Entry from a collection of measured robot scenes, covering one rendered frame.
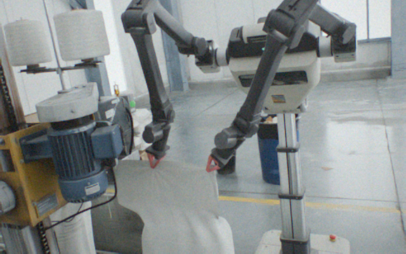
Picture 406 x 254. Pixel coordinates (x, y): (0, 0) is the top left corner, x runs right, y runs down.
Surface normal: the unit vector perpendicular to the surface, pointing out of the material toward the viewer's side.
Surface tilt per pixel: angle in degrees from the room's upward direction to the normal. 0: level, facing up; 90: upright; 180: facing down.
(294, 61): 40
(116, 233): 90
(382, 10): 90
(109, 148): 90
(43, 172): 90
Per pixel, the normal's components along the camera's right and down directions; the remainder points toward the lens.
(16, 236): -0.38, 0.26
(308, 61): -0.34, -0.57
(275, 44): -0.72, 0.31
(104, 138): 0.02, 0.23
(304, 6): -0.37, -0.29
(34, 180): 0.91, -0.03
